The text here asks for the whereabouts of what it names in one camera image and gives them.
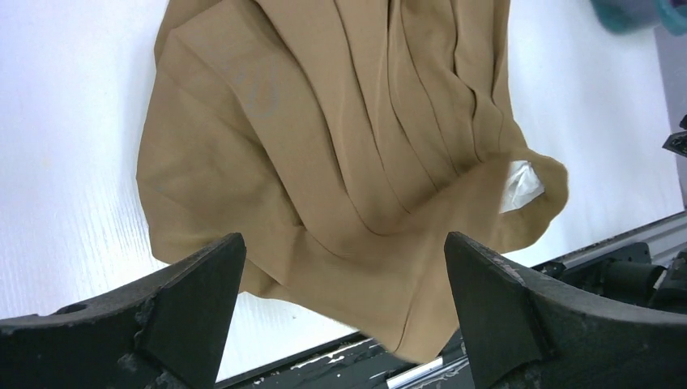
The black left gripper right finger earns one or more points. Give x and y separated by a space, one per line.
524 329

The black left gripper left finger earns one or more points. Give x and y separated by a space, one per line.
165 330

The tan brown pleated skirt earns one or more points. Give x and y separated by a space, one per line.
343 140

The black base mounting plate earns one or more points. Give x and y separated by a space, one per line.
627 274

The teal plastic bin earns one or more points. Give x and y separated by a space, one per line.
626 16

